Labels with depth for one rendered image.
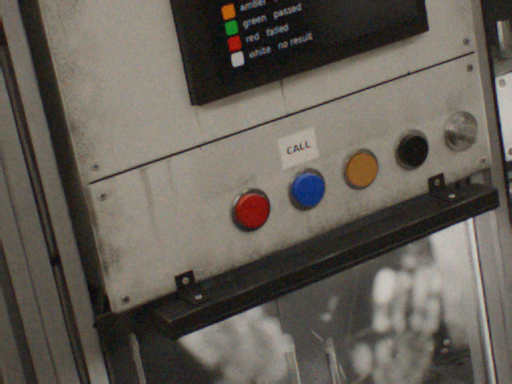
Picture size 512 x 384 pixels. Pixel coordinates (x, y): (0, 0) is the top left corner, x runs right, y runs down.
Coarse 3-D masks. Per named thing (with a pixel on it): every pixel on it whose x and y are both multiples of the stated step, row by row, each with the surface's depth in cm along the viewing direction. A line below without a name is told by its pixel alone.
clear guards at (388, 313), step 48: (432, 240) 129; (336, 288) 124; (384, 288) 127; (432, 288) 130; (480, 288) 133; (144, 336) 115; (192, 336) 117; (240, 336) 120; (288, 336) 122; (336, 336) 125; (384, 336) 128; (432, 336) 131; (480, 336) 134
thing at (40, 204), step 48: (0, 0) 103; (0, 48) 104; (0, 96) 104; (0, 144) 105; (48, 144) 107; (48, 192) 108; (48, 240) 109; (48, 288) 109; (48, 336) 110; (96, 336) 112
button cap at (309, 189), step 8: (304, 176) 118; (312, 176) 118; (296, 184) 118; (304, 184) 118; (312, 184) 118; (320, 184) 119; (296, 192) 118; (304, 192) 118; (312, 192) 118; (320, 192) 119; (296, 200) 118; (304, 200) 118; (312, 200) 118
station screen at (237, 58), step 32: (224, 0) 109; (256, 0) 110; (288, 0) 112; (320, 0) 114; (352, 0) 115; (384, 0) 117; (224, 32) 109; (256, 32) 111; (288, 32) 113; (320, 32) 114; (352, 32) 116; (224, 64) 110; (256, 64) 112
